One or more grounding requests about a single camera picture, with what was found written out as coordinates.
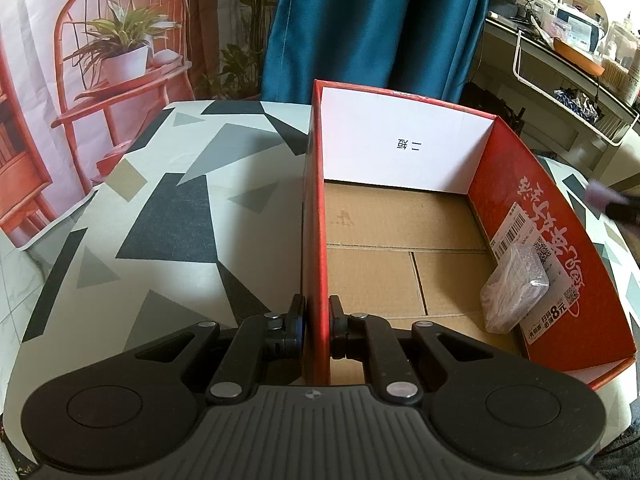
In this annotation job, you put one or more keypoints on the blue patterned packets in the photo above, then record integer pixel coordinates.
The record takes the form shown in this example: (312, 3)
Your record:
(580, 101)

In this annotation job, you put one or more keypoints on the chair print wall backdrop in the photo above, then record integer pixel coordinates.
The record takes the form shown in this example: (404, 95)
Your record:
(40, 110)

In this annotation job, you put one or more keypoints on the lilac cylindrical bottle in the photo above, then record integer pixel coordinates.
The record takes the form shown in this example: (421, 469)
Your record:
(602, 191)

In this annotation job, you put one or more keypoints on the blue white box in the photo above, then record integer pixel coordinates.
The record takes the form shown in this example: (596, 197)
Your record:
(575, 22)

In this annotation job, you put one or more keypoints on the cotton swab container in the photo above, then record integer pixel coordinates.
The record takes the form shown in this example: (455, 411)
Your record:
(620, 75)

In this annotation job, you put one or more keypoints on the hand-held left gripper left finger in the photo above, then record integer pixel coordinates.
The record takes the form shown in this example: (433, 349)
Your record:
(299, 330)

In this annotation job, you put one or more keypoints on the clear bag of white pieces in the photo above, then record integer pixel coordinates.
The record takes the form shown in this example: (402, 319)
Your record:
(515, 290)

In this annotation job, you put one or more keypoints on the blue curtain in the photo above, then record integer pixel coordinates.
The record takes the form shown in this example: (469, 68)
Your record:
(375, 20)

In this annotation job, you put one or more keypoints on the red cardboard box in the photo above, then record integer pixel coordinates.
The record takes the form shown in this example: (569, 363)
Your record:
(317, 210)

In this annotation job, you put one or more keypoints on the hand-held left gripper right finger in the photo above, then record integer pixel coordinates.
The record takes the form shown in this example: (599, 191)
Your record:
(336, 332)

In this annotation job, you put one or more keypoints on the grey shelf unit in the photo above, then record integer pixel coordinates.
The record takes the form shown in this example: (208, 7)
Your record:
(550, 110)

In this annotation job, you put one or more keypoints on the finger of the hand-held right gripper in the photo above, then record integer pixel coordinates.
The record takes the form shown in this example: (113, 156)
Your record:
(625, 211)

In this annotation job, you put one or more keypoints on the orange bowl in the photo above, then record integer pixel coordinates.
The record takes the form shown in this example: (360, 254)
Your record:
(575, 54)

